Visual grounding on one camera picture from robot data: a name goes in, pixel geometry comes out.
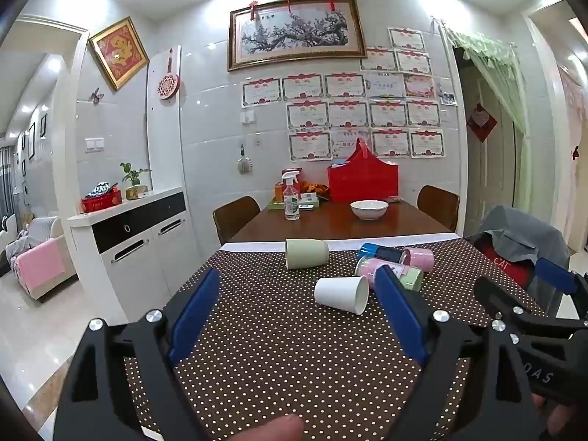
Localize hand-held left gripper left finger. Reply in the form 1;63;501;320
54;267;222;441

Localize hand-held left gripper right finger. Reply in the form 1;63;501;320
375;265;541;441

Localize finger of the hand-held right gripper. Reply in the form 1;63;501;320
534;257;588;297
474;276;588;339

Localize white paper cup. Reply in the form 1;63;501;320
314;275;370;315

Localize small green cup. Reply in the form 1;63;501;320
398;267;424;292

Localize pink labelled cup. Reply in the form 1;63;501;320
355;258;405;288

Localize pale green cup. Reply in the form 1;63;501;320
285;238;330;270

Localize person's right hand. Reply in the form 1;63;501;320
532;393;588;441

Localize person's left hand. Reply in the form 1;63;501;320
243;415;305;441

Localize red garment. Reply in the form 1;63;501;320
475;239;537;291

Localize chair with grey jacket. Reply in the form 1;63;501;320
478;204;571;318

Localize white sideboard cabinet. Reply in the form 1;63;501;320
66;186;187;327

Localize brown polka dot tablecloth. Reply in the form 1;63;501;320
123;238;548;441

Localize brown wooden chair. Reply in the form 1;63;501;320
212;196;262;246
417;185;461;233

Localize white bowl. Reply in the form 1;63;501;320
350;200;389;221

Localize white door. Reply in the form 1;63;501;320
458;53;522;240

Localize wooden dining table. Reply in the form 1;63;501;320
227;199;463;245

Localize red gift bag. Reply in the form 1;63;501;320
327;138;399;203

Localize green flat box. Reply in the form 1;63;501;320
267;197;321;212

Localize red tin box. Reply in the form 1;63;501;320
82;190;124;213

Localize potted green plant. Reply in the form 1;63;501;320
120;162;153;201

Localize clear spray bottle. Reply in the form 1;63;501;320
282;169;302;222

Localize orange snack packets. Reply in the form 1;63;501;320
298;179;330;197

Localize patterned bundle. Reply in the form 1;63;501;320
89;180;119;198

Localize pink blanket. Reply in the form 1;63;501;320
15;239;66;286

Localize red diamond door decoration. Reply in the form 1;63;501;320
466;103;498;143

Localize light sofa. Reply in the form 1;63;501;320
4;215;78;302

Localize green door curtain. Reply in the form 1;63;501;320
442;26;527;135

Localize round pink hanging ornament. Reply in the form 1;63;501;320
157;47;181;101

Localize red gold framed picture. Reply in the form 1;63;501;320
87;17;150;92

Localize framed blossom painting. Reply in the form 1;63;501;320
228;0;368;72

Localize group of wall certificates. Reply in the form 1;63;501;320
241;26;447;162

